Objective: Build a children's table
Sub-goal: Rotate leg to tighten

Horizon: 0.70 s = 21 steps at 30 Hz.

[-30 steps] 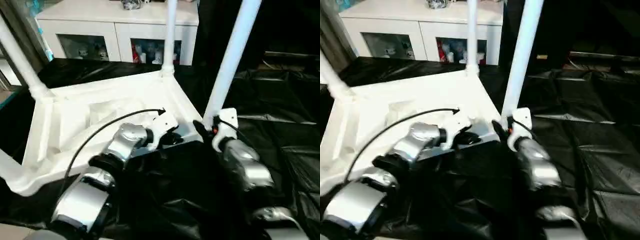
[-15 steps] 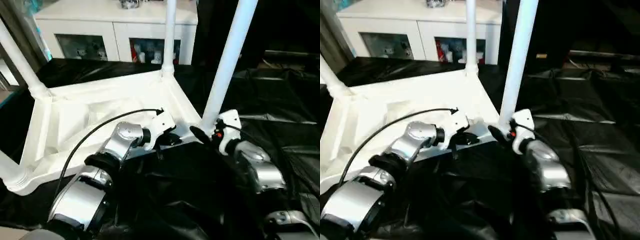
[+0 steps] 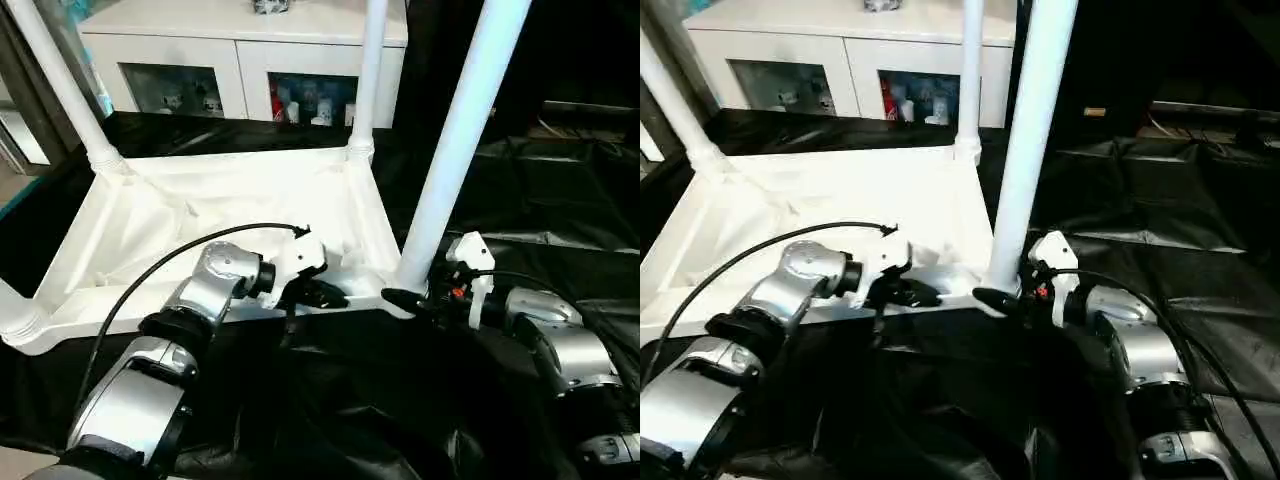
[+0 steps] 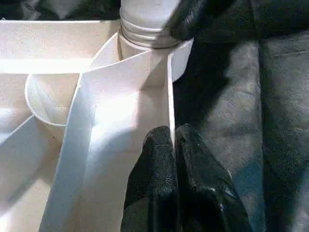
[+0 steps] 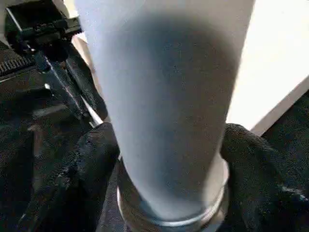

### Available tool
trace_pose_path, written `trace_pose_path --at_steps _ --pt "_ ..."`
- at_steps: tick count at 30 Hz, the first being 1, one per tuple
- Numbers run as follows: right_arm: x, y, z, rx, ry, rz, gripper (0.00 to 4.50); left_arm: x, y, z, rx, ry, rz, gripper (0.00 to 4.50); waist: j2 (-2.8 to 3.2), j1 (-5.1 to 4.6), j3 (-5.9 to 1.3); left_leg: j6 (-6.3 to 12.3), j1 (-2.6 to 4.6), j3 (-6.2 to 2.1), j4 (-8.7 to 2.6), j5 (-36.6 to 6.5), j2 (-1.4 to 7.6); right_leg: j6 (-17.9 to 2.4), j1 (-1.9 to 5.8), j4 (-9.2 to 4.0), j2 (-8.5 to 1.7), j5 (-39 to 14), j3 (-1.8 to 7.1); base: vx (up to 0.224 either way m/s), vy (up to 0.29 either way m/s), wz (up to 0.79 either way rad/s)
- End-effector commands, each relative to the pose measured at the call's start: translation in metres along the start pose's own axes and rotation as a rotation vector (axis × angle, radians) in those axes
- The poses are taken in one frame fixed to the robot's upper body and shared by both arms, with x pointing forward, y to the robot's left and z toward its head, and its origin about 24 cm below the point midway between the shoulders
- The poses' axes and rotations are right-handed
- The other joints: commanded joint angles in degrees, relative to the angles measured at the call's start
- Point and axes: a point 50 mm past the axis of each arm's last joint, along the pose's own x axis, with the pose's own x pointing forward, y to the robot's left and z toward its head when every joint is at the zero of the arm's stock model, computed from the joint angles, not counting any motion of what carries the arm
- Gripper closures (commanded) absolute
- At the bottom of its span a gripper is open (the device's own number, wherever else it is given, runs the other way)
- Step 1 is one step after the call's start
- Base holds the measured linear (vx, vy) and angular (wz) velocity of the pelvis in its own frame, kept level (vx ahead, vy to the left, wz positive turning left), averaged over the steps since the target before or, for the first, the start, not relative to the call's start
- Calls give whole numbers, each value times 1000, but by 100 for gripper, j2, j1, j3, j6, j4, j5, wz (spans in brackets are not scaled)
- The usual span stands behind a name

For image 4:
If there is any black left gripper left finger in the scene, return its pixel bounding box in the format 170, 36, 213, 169
123, 125, 179, 232

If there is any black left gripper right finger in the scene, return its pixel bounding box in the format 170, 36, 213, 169
175, 123, 254, 232

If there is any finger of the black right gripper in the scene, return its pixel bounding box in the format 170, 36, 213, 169
166, 0, 242, 42

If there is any white plastic table leg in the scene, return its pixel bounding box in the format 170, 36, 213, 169
119, 0, 184, 49

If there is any white plastic table top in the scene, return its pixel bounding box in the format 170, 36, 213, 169
0, 20, 195, 232

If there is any black work mat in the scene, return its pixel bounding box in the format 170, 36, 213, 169
0, 0, 309, 232

